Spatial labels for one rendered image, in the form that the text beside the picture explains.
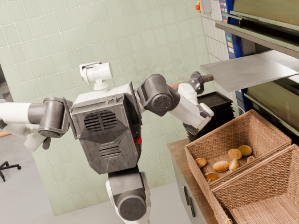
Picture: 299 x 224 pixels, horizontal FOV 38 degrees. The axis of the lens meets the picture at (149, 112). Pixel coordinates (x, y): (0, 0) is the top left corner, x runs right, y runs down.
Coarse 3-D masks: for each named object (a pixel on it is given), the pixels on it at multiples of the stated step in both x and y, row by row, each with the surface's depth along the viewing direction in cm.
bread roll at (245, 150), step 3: (240, 147) 275; (243, 147) 274; (246, 147) 272; (249, 147) 272; (240, 150) 275; (243, 150) 273; (246, 150) 272; (249, 150) 271; (243, 153) 273; (246, 153) 271; (249, 153) 271
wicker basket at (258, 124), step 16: (256, 112) 267; (224, 128) 275; (256, 128) 267; (272, 128) 242; (192, 144) 275; (208, 144) 277; (224, 144) 278; (240, 144) 280; (256, 144) 268; (272, 144) 244; (288, 144) 224; (192, 160) 256; (208, 160) 280; (224, 160) 276; (240, 160) 271; (256, 160) 224; (288, 160) 226; (224, 176) 224; (208, 192) 228
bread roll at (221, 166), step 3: (219, 162) 261; (222, 162) 261; (225, 162) 261; (213, 165) 263; (216, 165) 261; (219, 165) 260; (222, 165) 260; (225, 165) 260; (228, 165) 261; (216, 168) 261; (219, 168) 260; (222, 168) 260; (225, 168) 260; (219, 171) 262; (222, 171) 261
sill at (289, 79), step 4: (288, 76) 213; (292, 76) 212; (296, 76) 211; (280, 80) 222; (284, 80) 217; (288, 80) 212; (292, 80) 207; (296, 80) 205; (288, 84) 213; (292, 84) 209; (296, 84) 204; (296, 88) 205
